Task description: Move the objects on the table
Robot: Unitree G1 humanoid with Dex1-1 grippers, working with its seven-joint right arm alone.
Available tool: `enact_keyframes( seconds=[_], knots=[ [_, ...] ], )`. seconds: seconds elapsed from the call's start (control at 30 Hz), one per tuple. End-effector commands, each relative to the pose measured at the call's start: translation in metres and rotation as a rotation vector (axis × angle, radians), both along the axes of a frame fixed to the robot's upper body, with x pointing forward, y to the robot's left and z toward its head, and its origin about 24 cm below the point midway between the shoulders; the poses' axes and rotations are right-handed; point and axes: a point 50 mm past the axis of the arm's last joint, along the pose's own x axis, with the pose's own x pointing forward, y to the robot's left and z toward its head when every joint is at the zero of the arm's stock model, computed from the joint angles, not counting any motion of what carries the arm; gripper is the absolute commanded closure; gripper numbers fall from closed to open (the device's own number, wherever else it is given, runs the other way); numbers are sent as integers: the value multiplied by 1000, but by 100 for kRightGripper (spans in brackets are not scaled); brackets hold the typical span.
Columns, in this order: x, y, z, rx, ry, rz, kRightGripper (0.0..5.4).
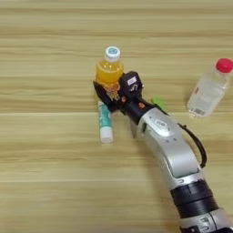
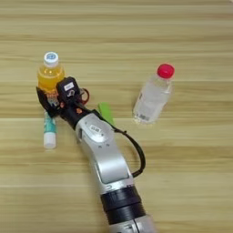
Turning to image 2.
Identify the orange juice bottle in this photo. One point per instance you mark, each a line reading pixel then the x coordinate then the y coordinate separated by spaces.
pixel 50 75

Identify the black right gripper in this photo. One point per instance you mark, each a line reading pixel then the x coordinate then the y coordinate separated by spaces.
pixel 71 112

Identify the clear bottle with red cap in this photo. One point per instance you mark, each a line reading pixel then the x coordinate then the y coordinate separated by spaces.
pixel 153 97

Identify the green rectangular block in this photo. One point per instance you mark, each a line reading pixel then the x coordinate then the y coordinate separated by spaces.
pixel 106 113

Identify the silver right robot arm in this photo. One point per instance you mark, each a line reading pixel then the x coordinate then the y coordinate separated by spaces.
pixel 103 151

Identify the teal and white glue stick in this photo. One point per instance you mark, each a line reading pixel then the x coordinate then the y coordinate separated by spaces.
pixel 49 133

